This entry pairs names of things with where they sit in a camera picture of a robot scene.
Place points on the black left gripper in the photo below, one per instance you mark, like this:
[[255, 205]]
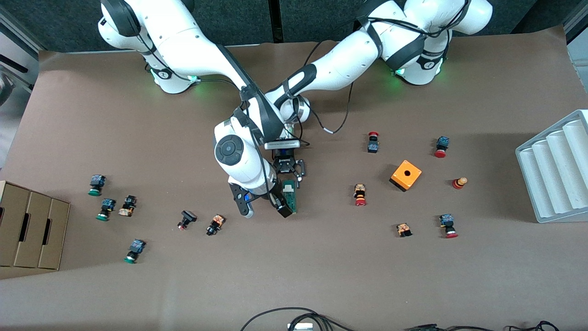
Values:
[[285, 165]]

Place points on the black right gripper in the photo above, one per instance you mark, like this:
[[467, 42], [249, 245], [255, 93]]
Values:
[[278, 201]]

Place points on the green terminal block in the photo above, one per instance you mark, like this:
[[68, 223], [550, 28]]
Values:
[[290, 195]]

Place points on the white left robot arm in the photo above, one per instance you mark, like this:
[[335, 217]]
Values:
[[349, 59]]

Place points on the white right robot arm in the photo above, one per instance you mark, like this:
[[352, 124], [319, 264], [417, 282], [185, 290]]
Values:
[[193, 46]]

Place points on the red mushroom button orange block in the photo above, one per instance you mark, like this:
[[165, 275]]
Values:
[[360, 194]]

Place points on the red mushroom button black block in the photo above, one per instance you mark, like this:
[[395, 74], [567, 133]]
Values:
[[373, 143]]

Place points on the black pushbutton head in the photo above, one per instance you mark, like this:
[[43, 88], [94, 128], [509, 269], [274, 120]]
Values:
[[186, 219]]

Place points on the orange black contact block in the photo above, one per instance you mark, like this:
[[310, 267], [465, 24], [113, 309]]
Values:
[[404, 229]]

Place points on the red pushbutton blue block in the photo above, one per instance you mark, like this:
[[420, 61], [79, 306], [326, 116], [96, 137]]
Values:
[[448, 225], [441, 147]]

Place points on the green pushbutton blue block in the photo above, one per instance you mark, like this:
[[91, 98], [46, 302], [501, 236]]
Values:
[[96, 185], [105, 209], [134, 251]]

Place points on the red orange button head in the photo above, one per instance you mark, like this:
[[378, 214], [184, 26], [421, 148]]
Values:
[[459, 182]]

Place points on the brown cardboard divider box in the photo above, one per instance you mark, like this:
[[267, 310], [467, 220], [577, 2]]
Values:
[[32, 225]]

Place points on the grey ribbed tray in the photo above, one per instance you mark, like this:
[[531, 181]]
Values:
[[556, 174]]

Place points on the grey metal rack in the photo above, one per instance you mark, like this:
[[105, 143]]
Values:
[[16, 50]]

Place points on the black selector switch orange block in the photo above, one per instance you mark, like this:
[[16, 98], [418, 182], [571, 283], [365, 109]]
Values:
[[215, 224], [127, 206]]

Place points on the orange button enclosure box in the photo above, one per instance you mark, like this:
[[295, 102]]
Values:
[[405, 175]]

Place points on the black divider post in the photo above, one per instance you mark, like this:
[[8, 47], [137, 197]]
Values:
[[274, 20]]

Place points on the aluminium frame profile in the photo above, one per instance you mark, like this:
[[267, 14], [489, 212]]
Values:
[[578, 25]]

